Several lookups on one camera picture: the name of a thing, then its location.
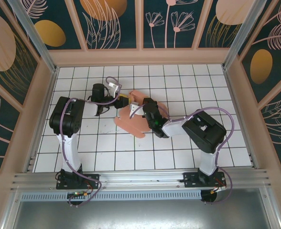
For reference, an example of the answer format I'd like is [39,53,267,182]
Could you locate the pink cloth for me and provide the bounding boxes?
[113,89,170,139]

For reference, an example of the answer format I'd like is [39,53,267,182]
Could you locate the grey metal sheet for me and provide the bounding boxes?
[1,188,281,229]

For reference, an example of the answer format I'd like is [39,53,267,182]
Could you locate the small green circuit board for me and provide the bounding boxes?
[67,190,90,199]

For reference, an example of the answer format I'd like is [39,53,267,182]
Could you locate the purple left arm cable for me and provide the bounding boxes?
[61,76,122,208]

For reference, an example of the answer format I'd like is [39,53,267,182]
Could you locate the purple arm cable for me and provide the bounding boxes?
[130,104,235,206]
[61,76,122,208]

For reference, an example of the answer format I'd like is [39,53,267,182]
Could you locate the aluminium mounting rail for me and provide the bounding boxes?
[11,168,272,192]

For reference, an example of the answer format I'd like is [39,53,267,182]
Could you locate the aluminium side rail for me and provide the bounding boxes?
[23,67,60,173]
[223,67,257,169]

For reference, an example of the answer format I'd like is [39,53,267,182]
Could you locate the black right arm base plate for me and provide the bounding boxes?
[183,171,227,189]

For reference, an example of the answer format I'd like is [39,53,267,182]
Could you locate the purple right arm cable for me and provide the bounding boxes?
[130,104,235,206]

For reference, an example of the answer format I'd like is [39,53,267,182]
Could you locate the grey slotted cable duct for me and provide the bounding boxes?
[20,190,203,201]

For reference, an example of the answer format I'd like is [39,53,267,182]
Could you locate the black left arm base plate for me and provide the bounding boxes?
[56,169,100,190]

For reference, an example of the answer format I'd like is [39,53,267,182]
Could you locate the aluminium frame post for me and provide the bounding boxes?
[8,0,60,73]
[222,0,261,70]

